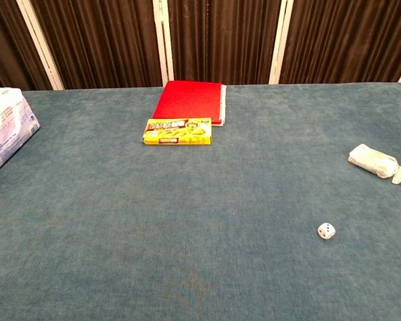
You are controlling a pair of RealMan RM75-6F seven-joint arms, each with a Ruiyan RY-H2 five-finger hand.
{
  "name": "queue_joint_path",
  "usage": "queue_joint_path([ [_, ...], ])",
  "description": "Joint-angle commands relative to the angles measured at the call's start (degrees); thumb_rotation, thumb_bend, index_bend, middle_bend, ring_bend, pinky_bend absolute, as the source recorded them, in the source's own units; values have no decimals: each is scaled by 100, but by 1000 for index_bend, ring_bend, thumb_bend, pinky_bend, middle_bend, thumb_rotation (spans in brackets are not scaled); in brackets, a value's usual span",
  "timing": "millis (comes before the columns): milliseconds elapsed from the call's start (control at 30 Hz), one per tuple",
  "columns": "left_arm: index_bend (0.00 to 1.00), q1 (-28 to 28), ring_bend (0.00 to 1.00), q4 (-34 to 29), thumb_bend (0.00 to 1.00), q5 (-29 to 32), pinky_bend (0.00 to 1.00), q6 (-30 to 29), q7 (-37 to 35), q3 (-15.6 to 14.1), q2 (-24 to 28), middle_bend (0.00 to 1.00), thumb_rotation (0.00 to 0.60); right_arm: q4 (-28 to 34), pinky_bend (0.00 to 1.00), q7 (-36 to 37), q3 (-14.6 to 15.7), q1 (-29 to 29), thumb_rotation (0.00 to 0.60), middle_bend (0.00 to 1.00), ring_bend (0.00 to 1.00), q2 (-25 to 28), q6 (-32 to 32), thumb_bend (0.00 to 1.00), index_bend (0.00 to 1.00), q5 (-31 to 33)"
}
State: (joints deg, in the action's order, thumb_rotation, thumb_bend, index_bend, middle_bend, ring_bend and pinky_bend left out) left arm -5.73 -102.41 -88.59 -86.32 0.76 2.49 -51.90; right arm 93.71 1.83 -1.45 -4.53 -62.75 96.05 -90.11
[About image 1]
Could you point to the white dice with blue dots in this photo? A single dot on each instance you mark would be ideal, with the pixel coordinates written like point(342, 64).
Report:
point(326, 231)

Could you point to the yellow snack box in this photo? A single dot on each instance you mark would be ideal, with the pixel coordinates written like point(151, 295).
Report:
point(177, 132)

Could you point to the teal table cloth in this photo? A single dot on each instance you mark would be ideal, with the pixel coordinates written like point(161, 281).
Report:
point(187, 217)

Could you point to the red spiral notebook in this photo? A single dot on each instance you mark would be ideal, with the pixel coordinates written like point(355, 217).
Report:
point(190, 102)

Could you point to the dark brown pleated curtain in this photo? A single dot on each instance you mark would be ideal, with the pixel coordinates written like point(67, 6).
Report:
point(103, 40)

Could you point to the small clear wrapped white packet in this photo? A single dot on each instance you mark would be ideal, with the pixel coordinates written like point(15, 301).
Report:
point(374, 162)

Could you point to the white tissue pack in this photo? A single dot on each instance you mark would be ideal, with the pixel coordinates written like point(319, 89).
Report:
point(5, 127)

